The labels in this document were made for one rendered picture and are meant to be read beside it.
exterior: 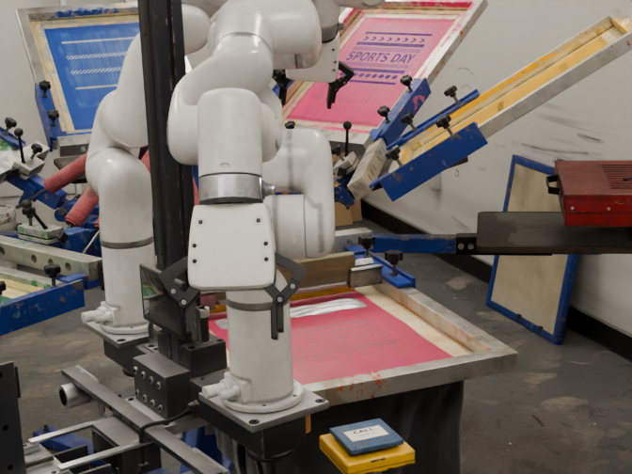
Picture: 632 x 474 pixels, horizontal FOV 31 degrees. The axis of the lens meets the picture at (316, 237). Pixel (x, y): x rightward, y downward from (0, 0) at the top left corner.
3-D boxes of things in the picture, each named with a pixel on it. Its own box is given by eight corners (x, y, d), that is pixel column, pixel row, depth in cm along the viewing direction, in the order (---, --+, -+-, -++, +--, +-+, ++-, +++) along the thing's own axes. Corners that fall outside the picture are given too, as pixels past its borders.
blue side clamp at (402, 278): (416, 305, 273) (416, 277, 271) (397, 308, 271) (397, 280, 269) (365, 272, 300) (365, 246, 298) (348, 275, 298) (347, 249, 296)
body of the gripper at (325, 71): (342, 19, 217) (334, 69, 224) (289, 14, 216) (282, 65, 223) (345, 39, 212) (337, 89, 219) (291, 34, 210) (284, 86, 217)
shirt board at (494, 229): (627, 237, 350) (628, 212, 348) (643, 276, 312) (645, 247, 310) (205, 234, 370) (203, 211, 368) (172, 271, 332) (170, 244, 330)
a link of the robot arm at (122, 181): (107, 252, 198) (100, 163, 194) (91, 235, 210) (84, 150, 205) (162, 244, 201) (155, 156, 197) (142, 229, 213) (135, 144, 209)
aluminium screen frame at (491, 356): (518, 370, 229) (518, 352, 228) (243, 423, 208) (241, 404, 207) (360, 268, 299) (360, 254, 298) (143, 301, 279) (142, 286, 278)
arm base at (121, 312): (102, 343, 199) (94, 259, 195) (72, 324, 209) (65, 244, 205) (181, 323, 207) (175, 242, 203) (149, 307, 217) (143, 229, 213)
